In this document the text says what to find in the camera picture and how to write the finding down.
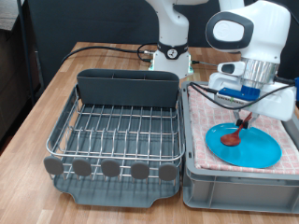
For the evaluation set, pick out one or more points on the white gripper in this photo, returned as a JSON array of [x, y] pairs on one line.
[[274, 102]]

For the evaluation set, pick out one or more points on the blue plastic plate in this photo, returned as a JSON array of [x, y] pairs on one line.
[[258, 149]]

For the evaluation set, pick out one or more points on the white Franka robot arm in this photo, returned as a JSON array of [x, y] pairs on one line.
[[171, 28]]

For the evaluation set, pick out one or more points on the pink checked cloth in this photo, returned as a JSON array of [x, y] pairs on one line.
[[202, 124]]

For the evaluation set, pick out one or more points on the gray plastic crate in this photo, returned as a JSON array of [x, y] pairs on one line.
[[236, 193]]

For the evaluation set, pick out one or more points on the dark gray utensil holder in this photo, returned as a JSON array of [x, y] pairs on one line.
[[127, 90]]

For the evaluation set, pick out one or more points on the gray plastic drain tray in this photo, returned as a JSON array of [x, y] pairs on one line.
[[118, 196]]

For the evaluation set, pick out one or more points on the black metal pole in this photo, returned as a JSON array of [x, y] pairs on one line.
[[26, 46]]

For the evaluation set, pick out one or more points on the dark cabinet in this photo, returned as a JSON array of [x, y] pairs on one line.
[[12, 77]]

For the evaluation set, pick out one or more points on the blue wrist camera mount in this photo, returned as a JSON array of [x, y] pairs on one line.
[[241, 92]]

